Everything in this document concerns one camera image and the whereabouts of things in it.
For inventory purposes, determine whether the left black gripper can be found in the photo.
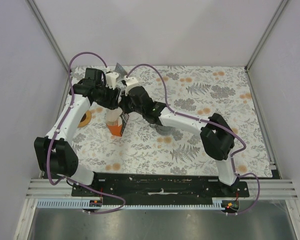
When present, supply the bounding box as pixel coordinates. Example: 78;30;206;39
94;81;121;111

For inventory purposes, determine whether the orange coffee filter box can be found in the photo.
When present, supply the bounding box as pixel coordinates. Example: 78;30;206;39
105;108;129;137

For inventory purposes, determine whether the glass cone dripper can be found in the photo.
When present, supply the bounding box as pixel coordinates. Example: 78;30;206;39
114;62;128;81

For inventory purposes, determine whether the wooden dripper ring holder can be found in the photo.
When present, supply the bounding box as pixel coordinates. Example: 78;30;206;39
78;110;92;128

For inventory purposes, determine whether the glass coffee server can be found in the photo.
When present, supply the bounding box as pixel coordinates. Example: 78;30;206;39
149;124;176;137

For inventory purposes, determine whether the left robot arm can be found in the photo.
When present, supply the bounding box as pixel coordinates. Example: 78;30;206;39
34;68;120;197

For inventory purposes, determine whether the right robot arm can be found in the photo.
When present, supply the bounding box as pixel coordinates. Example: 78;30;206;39
119;86;239;197

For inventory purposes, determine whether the stack of paper filters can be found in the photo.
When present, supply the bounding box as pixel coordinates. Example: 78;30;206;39
105;107;122;126

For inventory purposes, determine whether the floral table mat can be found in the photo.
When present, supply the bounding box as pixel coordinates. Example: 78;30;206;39
71;66;273;178

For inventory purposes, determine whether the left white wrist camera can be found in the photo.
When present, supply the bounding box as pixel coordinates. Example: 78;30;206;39
105;66;119;90

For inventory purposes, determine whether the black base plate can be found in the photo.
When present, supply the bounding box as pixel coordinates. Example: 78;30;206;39
71;171;250;204

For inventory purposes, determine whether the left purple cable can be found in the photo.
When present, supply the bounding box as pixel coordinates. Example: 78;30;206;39
46;51;127;216

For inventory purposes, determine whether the purple cable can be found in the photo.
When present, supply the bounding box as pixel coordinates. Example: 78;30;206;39
46;51;127;216
124;63;261;217

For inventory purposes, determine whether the aluminium frame rail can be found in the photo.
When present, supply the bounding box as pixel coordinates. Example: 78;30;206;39
25;179;298;200

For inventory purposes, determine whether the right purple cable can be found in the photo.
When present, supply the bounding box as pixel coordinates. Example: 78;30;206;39
124;63;261;217

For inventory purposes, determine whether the white slotted cable duct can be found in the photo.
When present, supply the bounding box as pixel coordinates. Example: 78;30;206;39
36;197;241;210

